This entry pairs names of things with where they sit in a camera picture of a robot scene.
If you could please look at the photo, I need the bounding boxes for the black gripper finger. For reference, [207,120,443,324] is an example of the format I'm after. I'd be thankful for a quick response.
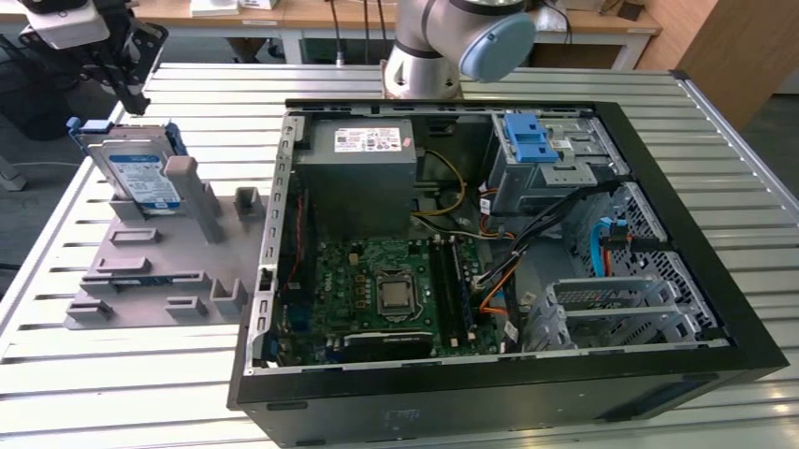
[127,22,171,116]
[79,45,140,116]

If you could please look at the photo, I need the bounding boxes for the hard disk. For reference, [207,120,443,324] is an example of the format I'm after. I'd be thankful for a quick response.
[65,116,188,216]

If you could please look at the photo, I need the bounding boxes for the metal disk bay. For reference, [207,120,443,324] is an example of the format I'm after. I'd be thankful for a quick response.
[520,275,719,352]

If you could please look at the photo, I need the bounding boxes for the wooden desk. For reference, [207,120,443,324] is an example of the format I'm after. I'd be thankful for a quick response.
[133,0,663,65]

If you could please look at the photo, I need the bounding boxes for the white flat box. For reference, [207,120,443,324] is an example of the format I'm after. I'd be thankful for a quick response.
[189,0,243,19]

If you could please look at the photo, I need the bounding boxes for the black mesh waste bin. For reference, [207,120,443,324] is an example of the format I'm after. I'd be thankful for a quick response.
[0,32,83,141]

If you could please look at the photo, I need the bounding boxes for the grey desk foot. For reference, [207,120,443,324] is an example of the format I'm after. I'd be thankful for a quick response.
[0,153,29,193]

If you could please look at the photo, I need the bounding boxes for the grey parts rack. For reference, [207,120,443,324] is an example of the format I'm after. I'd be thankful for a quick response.
[65,156,273,331]

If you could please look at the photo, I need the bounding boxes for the grey power supply unit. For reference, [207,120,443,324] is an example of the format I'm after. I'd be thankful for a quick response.
[292,117,419,242]

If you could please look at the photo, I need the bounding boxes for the green motherboard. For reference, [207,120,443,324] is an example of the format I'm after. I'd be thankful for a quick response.
[273,236,500,366]

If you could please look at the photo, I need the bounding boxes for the blue drive latch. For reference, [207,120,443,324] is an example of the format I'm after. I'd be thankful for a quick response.
[503,113,561,164]

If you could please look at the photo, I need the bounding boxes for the silver CPU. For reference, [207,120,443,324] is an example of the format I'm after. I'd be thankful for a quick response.
[379,280,417,313]

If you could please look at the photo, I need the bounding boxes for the metal optical drive cage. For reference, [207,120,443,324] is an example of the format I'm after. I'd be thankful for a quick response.
[485,111,629,216]

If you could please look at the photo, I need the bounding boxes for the black RAM slot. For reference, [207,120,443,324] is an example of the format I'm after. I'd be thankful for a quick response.
[429,237,457,345]

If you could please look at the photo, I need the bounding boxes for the black graphics card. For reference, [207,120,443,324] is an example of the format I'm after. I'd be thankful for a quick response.
[340,330,436,361]

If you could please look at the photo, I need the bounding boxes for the installed RAM stick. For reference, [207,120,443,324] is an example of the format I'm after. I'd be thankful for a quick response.
[449,240,480,345]

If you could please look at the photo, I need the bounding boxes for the black PC case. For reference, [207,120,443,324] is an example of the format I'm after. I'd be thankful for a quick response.
[224,97,791,448]

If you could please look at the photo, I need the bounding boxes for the black cable with silver plug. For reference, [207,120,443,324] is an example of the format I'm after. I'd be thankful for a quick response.
[329,0,348,66]

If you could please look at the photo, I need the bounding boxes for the yellow wire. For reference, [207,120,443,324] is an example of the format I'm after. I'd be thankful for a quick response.
[411,149,468,217]

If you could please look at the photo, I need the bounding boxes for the black cable bundle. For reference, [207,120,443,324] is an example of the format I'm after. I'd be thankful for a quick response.
[479,180,632,286]

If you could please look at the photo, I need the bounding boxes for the orange wires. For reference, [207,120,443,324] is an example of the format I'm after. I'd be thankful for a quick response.
[479,268,519,314]

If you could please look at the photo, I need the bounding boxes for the blue data wire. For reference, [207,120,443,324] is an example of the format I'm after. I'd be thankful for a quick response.
[585,218,617,280]

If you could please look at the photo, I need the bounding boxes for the black power wire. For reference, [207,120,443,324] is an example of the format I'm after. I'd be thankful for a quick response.
[601,223,672,256]

